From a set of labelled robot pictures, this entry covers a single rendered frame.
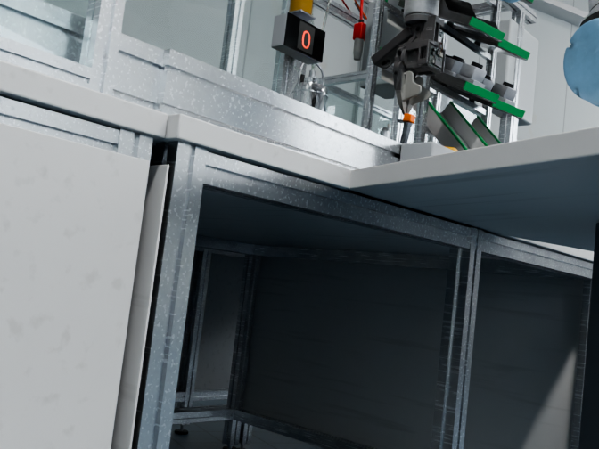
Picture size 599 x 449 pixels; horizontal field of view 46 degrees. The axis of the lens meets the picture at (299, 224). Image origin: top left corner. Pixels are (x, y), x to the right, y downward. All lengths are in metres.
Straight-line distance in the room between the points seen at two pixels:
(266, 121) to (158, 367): 0.40
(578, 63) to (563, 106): 6.76
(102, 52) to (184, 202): 0.20
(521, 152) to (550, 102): 6.95
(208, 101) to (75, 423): 0.45
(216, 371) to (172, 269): 2.45
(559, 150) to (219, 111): 0.46
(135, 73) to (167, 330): 0.32
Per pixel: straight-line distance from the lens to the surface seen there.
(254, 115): 1.03
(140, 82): 0.93
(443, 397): 1.41
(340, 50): 6.22
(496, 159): 0.81
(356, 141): 1.22
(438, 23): 1.59
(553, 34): 7.95
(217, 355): 3.26
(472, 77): 1.78
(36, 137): 0.76
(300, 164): 0.98
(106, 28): 0.85
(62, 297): 0.78
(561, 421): 2.14
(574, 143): 0.74
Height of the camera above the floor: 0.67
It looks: 5 degrees up
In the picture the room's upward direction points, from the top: 7 degrees clockwise
